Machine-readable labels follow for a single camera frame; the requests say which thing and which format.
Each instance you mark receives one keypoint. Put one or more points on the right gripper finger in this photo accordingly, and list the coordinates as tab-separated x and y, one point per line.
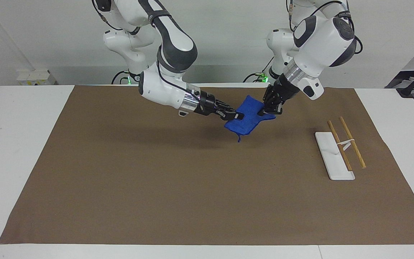
225	105
233	116

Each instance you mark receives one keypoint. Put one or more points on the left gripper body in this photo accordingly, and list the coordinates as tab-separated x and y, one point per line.
284	90

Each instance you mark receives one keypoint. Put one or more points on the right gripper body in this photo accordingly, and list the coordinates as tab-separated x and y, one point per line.
207	104

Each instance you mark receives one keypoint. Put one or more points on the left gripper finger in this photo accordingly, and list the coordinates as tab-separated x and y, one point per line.
278	108
268	102

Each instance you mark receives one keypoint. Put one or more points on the blue towel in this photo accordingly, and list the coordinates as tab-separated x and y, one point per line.
246	117

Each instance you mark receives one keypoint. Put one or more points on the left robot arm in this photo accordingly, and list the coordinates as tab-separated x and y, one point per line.
323	39

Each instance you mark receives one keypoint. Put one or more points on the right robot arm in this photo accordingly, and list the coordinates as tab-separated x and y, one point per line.
173	39

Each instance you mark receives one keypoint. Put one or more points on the white rack with wooden rods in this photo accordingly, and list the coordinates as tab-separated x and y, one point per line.
332	154

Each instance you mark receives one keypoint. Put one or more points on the white power strip box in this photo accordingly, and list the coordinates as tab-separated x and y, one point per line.
36	77

